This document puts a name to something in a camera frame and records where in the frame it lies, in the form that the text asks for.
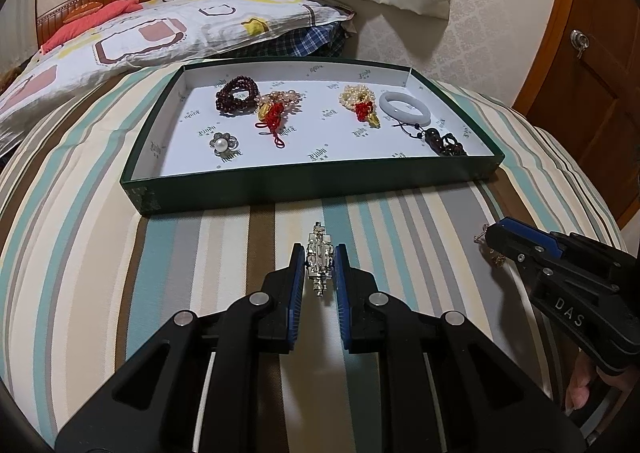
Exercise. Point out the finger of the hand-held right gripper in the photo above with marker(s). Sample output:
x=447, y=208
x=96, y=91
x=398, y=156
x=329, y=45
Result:
x=547, y=243
x=510, y=243

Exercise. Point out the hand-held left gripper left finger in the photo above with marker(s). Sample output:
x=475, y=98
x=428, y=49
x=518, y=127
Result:
x=297, y=293

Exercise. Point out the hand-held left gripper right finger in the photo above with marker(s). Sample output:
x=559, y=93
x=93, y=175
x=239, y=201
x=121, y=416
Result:
x=342, y=293

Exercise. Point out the silver crystal brooch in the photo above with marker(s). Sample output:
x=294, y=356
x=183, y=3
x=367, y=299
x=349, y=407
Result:
x=319, y=258

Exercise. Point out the green cardboard tray box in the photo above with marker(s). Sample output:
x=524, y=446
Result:
x=310, y=143

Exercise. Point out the white jade bangle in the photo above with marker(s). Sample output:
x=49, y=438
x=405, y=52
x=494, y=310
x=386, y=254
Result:
x=386, y=105

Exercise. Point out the pearl cluster jewelry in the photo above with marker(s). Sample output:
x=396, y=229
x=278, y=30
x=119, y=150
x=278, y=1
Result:
x=287, y=97
x=355, y=94

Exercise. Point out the person's right hand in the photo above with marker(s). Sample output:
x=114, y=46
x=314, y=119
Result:
x=582, y=383

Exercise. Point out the wooden door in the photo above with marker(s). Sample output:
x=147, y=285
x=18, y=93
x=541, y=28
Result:
x=600, y=98

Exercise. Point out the pearl flower brooch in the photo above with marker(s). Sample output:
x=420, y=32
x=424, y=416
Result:
x=223, y=143

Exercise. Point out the metal door lock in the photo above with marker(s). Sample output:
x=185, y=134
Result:
x=580, y=39

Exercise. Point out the plaid bedsheet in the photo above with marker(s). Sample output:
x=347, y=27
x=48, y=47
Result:
x=310, y=38

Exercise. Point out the white patterned quilt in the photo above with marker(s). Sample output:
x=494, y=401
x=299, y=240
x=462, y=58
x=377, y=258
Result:
x=165, y=33

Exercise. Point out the pink pillow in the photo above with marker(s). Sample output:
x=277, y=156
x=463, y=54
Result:
x=85, y=20

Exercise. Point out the orange cushion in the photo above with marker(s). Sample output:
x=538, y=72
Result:
x=82, y=12

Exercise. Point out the brown fuzzy object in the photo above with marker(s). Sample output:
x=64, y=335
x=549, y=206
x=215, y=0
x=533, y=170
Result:
x=10, y=78

